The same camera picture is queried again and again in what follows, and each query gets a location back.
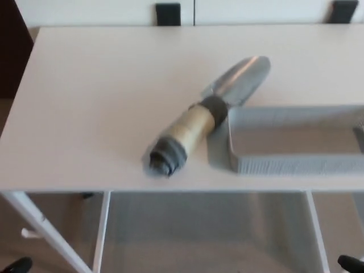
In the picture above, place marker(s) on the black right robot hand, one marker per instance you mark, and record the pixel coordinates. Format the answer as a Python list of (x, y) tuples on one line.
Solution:
[(351, 262)]

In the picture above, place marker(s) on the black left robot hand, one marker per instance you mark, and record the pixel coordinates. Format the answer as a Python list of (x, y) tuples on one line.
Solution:
[(18, 266)]

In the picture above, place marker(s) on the white desk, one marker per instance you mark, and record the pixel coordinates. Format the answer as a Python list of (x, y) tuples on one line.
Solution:
[(113, 85)]

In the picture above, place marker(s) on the grey perforated plastic basket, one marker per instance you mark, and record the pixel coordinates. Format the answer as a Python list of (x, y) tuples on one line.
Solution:
[(284, 165)]

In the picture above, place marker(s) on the white cabinet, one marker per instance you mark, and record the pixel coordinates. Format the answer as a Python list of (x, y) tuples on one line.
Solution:
[(241, 11)]

